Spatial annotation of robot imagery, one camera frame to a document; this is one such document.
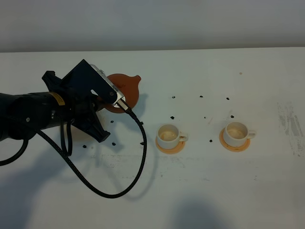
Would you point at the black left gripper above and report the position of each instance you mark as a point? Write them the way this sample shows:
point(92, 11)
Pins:
point(71, 107)

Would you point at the brown clay teapot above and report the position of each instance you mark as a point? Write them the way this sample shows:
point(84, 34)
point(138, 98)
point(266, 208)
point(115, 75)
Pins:
point(127, 85)

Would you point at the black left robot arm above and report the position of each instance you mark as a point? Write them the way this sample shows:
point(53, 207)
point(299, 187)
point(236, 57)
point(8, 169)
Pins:
point(21, 114)

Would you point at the white left teacup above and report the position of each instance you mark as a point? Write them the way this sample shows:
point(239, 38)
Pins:
point(168, 136)

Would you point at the white teacup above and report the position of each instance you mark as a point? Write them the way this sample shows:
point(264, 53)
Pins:
point(168, 136)
point(236, 134)

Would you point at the orange left coaster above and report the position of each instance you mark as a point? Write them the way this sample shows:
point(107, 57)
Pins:
point(172, 151)

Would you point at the white right teacup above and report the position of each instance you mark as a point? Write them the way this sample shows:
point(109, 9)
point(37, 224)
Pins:
point(236, 134)

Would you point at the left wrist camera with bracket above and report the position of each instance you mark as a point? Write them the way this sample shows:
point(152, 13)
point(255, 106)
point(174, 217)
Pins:
point(87, 79)

